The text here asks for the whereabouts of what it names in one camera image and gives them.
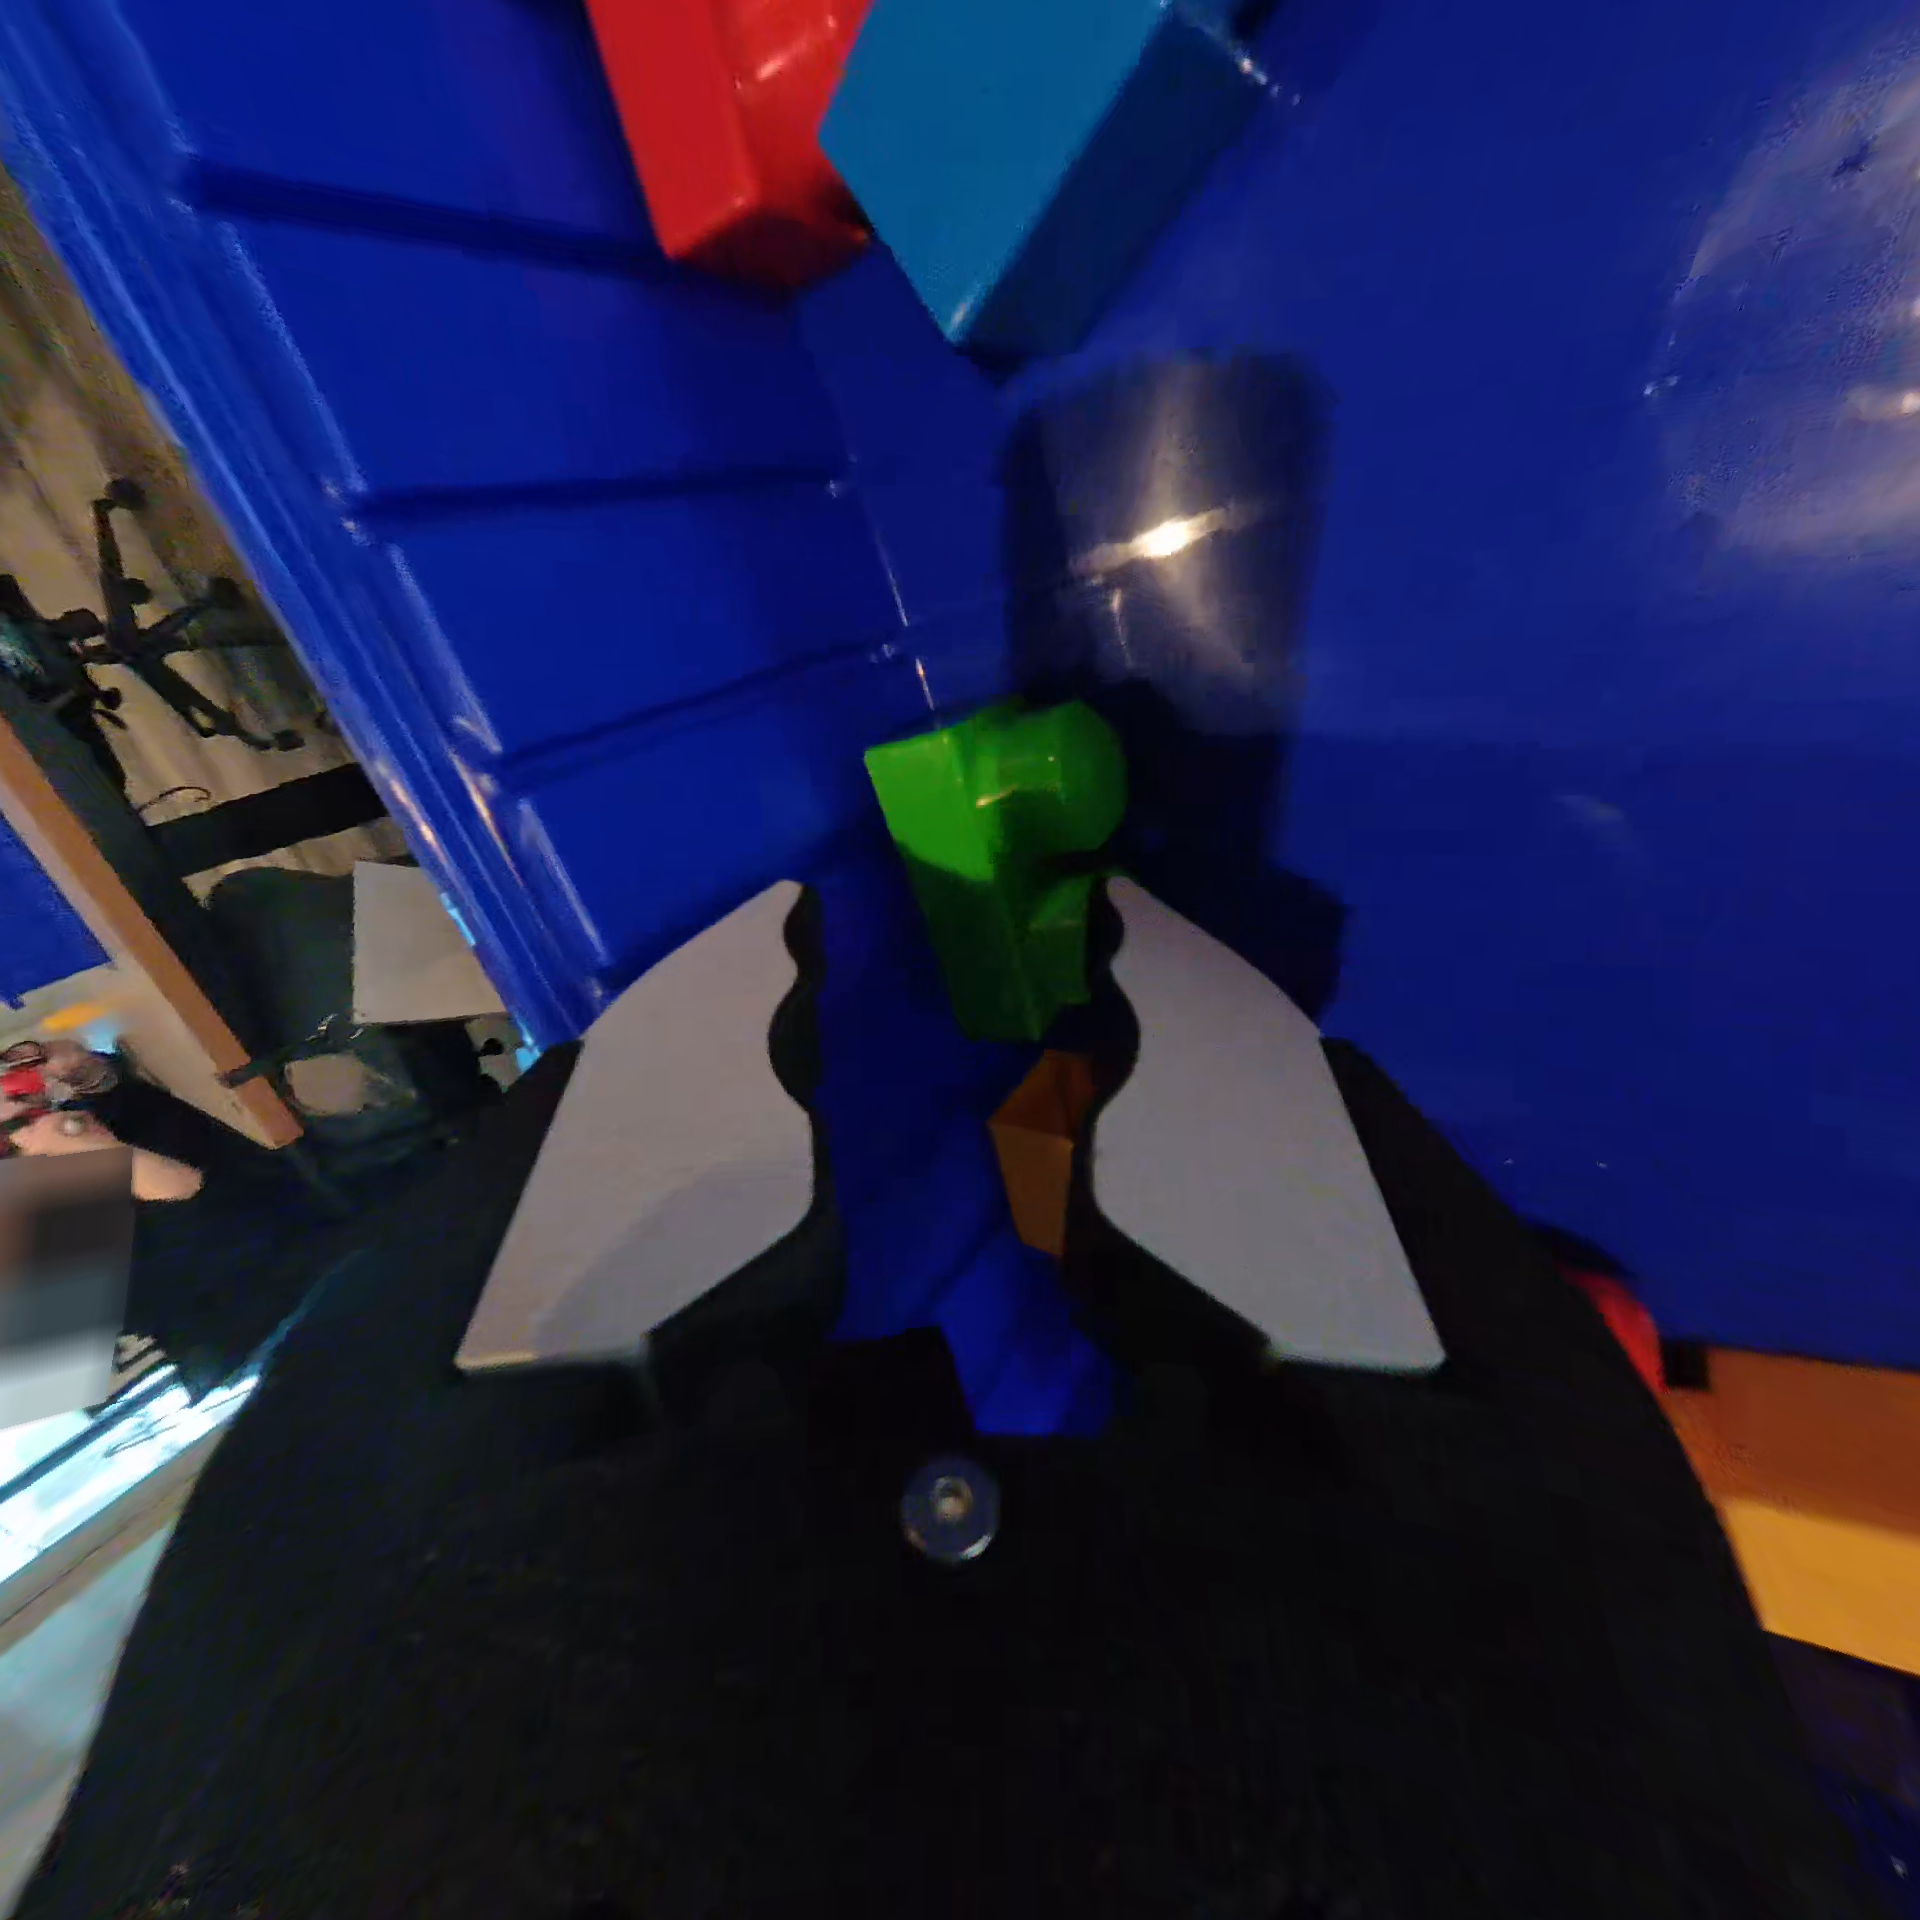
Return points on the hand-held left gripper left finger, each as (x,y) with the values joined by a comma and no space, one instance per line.
(663,1151)

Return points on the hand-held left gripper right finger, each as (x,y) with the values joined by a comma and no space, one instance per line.
(1247,1174)

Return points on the blue ribbed plastic bin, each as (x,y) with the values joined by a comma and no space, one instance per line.
(39,921)
(1506,894)

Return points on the green two-stud block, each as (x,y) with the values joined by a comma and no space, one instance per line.
(984,855)

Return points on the pile of assorted toy blocks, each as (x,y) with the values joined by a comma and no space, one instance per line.
(1034,148)

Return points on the white paper sheet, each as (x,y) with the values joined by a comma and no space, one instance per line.
(417,946)

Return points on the wooden office desk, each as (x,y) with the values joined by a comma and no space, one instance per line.
(149,956)

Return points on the black office chair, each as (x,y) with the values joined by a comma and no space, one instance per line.
(171,643)

